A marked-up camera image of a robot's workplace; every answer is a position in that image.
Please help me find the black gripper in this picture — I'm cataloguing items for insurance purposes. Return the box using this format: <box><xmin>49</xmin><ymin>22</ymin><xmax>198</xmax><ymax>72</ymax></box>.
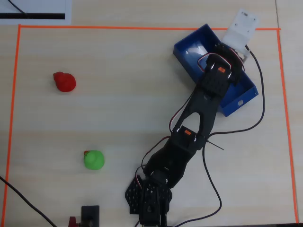
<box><xmin>213</xmin><ymin>42</ymin><xmax>246</xmax><ymax>86</ymax></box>

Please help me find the blue plastic box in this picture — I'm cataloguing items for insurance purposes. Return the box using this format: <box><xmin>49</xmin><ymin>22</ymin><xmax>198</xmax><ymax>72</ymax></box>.
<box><xmin>173</xmin><ymin>23</ymin><xmax>259</xmax><ymax>118</ymax></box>

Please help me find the orange tape strip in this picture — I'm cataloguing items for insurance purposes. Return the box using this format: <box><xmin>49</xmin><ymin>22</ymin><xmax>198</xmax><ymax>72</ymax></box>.
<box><xmin>276</xmin><ymin>28</ymin><xmax>299</xmax><ymax>224</ymax></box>
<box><xmin>2</xmin><ymin>25</ymin><xmax>22</xmax><ymax>213</ymax></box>
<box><xmin>18</xmin><ymin>24</ymin><xmax>282</xmax><ymax>31</ymax></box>

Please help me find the black zip tie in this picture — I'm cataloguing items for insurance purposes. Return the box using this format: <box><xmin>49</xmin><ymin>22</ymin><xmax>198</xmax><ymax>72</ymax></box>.
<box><xmin>207</xmin><ymin>140</ymin><xmax>224</xmax><ymax>151</ymax></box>

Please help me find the red toy fruit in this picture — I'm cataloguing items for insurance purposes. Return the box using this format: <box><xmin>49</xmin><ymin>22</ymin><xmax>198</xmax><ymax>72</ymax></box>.
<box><xmin>53</xmin><ymin>71</ymin><xmax>77</xmax><ymax>93</ymax></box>

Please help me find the green toy fruit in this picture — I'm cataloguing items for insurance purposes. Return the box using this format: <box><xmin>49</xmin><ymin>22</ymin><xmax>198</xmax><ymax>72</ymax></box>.
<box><xmin>83</xmin><ymin>149</ymin><xmax>105</xmax><ymax>171</ymax></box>

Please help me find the white paper with black bar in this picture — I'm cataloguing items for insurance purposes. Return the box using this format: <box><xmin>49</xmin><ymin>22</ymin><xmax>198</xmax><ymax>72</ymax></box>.
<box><xmin>0</xmin><ymin>0</ymin><xmax>72</xmax><ymax>25</ymax></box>

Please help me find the red black servo wire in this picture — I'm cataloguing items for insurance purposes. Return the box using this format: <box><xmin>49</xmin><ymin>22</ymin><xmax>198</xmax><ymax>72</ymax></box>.
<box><xmin>134</xmin><ymin>136</ymin><xmax>171</xmax><ymax>190</ymax></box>
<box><xmin>169</xmin><ymin>94</ymin><xmax>197</xmax><ymax>133</ymax></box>
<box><xmin>197</xmin><ymin>53</ymin><xmax>215</xmax><ymax>73</ymax></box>

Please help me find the thin black cable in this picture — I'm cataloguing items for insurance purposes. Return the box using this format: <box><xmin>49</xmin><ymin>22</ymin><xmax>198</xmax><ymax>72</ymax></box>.
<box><xmin>8</xmin><ymin>0</ymin><xmax>28</xmax><ymax>18</ymax></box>
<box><xmin>0</xmin><ymin>176</ymin><xmax>57</xmax><ymax>227</ymax></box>

